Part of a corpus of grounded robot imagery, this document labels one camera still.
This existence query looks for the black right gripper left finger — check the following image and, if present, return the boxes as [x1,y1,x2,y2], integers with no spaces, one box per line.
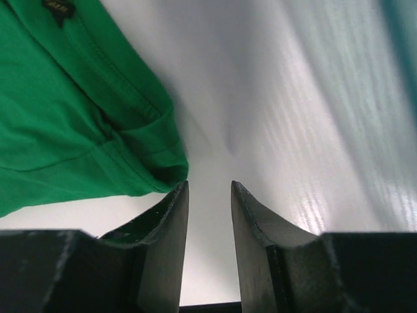
[1,182,189,312]

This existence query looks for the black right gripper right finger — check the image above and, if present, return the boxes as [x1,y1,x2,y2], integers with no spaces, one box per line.
[231,181,416,312]

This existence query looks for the green t shirt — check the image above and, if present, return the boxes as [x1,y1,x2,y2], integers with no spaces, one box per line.
[1,1,188,216]

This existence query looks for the teal plastic bin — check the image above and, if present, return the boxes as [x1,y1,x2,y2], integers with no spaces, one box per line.
[381,0,417,108]

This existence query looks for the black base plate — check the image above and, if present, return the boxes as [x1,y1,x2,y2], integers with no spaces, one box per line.
[179,302,242,313]

